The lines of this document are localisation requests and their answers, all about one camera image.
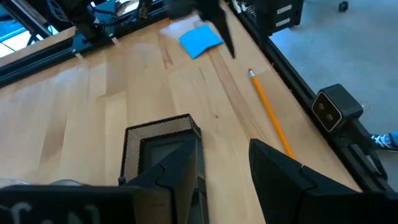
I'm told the black box with white labels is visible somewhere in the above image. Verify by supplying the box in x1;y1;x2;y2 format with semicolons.
241;0;305;35

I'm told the blue sticky note pad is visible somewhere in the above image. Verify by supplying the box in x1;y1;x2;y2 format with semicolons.
178;24;224;60

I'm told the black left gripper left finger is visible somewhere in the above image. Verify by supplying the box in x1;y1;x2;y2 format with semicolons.
127;138;199;224

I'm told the person's foot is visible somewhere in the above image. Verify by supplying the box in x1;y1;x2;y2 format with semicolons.
371;130;398;151

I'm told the orange pencil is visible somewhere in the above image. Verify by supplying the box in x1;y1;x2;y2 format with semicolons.
248;68;295;159

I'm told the black mesh desk organizer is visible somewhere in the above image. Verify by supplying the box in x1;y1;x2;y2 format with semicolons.
119;113;208;224

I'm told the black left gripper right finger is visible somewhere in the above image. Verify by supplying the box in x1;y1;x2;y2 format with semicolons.
249;139;317;224

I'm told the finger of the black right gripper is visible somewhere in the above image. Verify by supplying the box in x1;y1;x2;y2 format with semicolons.
214;6;236;59

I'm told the black table-level camera box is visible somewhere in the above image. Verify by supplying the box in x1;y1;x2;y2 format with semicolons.
311;83;364;134

